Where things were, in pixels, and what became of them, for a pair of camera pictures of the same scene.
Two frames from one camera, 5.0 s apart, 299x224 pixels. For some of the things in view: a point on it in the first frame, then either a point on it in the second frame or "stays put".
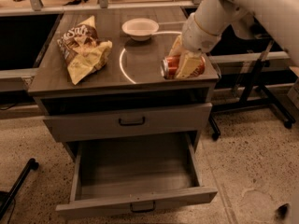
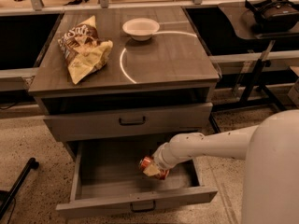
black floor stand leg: (7, 197) stays put
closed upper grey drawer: (181, 119) stays put
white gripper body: (195, 37) → (161, 160)
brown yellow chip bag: (82, 49) stays put
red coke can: (168, 67) → (147, 161)
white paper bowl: (140, 29) stays put
